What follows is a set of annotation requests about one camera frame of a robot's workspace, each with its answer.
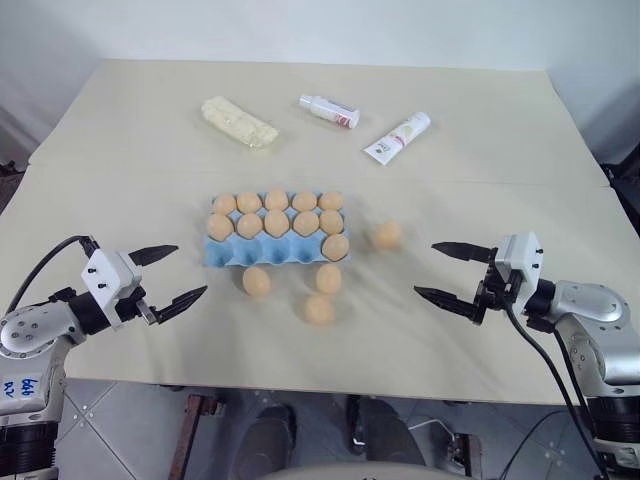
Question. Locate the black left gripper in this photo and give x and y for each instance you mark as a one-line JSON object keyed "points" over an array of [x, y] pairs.
{"points": [[150, 314]]}

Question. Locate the blue egg carton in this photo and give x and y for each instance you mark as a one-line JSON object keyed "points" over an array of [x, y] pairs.
{"points": [[272, 250]]}

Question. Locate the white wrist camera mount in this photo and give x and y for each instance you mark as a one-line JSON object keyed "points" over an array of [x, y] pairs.
{"points": [[520, 260], [107, 280]]}

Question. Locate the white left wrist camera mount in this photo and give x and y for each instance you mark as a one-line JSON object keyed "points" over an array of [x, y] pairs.
{"points": [[107, 280]]}

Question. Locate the pale yellow wrapped bread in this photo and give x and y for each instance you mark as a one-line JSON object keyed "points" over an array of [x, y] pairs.
{"points": [[237, 121]]}

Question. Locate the tan egg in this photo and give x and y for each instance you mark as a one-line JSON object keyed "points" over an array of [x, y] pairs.
{"points": [[319, 310], [248, 202], [335, 247], [328, 278], [249, 225], [256, 281], [304, 201], [220, 226], [331, 201], [224, 203], [276, 199], [389, 236], [331, 222], [276, 223], [306, 224]]}

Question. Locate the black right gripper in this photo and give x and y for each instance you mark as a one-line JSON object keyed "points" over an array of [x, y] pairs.
{"points": [[492, 292]]}

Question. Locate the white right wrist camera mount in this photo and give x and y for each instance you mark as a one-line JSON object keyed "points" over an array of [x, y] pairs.
{"points": [[520, 260]]}

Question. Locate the dark rounded shape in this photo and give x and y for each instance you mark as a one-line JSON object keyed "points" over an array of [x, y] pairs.
{"points": [[272, 435], [390, 432]]}

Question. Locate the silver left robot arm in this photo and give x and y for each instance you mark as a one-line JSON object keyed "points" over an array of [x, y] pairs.
{"points": [[35, 330]]}

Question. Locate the dark equipment beside table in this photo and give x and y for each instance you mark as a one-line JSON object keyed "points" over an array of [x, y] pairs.
{"points": [[10, 182], [622, 195]]}

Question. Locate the white bottle with red print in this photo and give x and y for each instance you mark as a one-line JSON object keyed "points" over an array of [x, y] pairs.
{"points": [[330, 112]]}

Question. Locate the rusty metal table leg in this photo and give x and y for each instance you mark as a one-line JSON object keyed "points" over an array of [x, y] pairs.
{"points": [[462, 457], [187, 435]]}

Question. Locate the grey robot body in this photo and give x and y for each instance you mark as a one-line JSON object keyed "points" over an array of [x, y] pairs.
{"points": [[350, 472]]}

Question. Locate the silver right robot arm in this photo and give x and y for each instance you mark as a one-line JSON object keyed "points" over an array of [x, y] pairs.
{"points": [[595, 320]]}

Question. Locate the white squeeze tube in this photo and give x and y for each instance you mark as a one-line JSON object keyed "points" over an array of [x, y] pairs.
{"points": [[397, 138]]}

